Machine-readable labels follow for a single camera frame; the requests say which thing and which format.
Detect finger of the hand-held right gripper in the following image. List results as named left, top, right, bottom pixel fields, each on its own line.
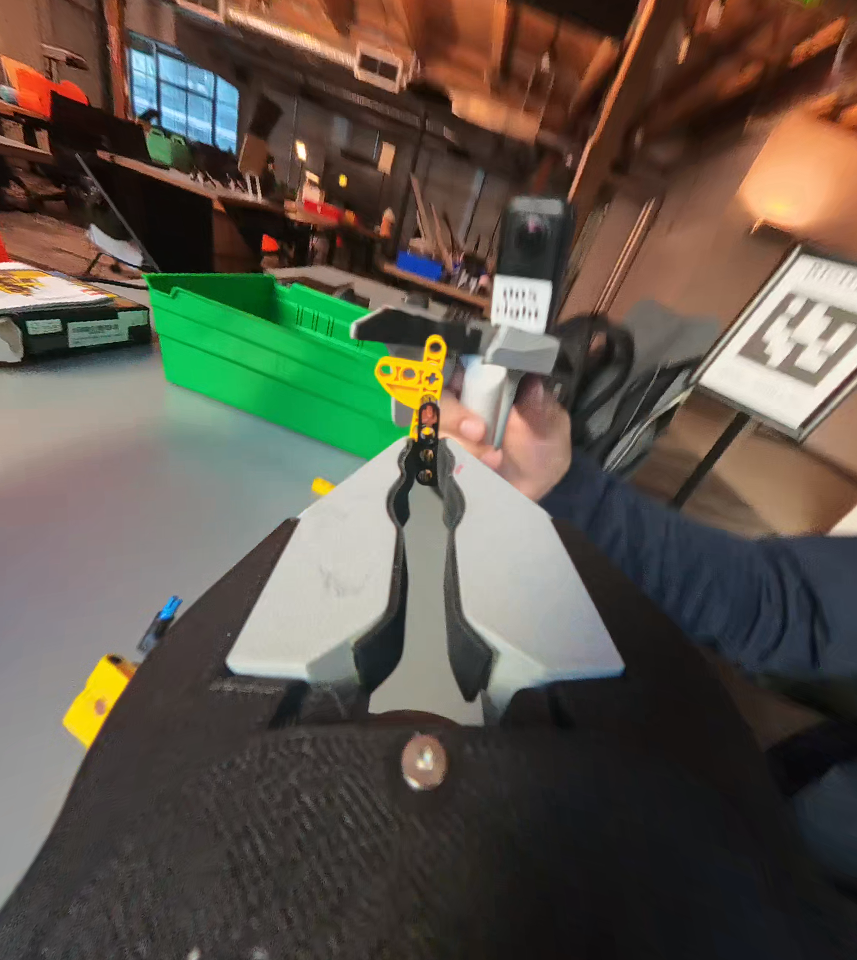
left=351, top=306, right=493, bottom=355

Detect yellow black lego assembly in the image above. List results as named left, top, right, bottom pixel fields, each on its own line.
left=62, top=596, right=184, bottom=749

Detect green crate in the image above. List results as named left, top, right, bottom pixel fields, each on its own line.
left=145, top=127, right=193, bottom=170

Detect small blue storage bin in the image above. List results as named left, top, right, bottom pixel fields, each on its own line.
left=396, top=249, right=446, bottom=282

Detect orange plastic bins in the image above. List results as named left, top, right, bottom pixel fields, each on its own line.
left=0, top=56, right=91, bottom=120

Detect framed tag sign on stand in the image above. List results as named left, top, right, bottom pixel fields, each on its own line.
left=670, top=243, right=857, bottom=511

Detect black cardboard lego box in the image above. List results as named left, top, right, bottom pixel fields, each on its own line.
left=0, top=296, right=154, bottom=365

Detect large paned window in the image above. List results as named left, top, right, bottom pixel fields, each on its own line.
left=127, top=33, right=242, bottom=155

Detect wall vent unit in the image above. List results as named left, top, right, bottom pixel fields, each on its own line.
left=353, top=45, right=407, bottom=91

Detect yellow curved lego piece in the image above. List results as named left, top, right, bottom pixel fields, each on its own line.
left=374, top=335, right=448, bottom=487

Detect black backpack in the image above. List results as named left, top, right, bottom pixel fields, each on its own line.
left=552, top=313, right=700, bottom=481

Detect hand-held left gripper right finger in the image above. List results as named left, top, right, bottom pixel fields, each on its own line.
left=437, top=441, right=626, bottom=699

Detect person's right hand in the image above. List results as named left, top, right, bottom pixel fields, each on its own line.
left=438, top=373, right=574, bottom=502

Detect person's dark clothed body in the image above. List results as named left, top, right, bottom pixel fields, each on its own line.
left=762, top=652, right=857, bottom=931

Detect person's right forearm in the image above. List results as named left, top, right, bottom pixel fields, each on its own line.
left=539, top=450, right=857, bottom=680

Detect lego instruction booklet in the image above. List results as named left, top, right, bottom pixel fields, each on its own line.
left=0, top=262, right=118, bottom=316

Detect green plastic bin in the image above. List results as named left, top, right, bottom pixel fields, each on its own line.
left=143, top=271, right=411, bottom=460

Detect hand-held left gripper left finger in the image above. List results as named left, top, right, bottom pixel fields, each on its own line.
left=226, top=438, right=415, bottom=693

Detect grey jacket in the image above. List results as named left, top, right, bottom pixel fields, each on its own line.
left=623, top=300, right=722, bottom=376

